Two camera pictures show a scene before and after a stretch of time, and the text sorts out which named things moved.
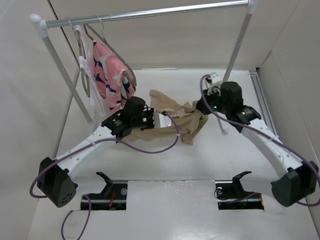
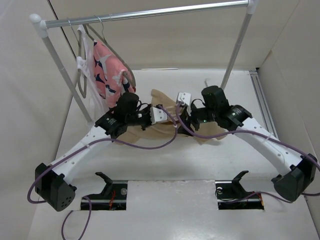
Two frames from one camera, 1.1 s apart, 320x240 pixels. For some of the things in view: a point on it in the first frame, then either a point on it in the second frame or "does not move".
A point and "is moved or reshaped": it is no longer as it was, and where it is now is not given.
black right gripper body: (215, 101) -> (195, 116)
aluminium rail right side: (263, 104) does not move
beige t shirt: (190, 117) is moved or reshaped
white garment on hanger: (86, 62) does not move
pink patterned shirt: (114, 81) does not move
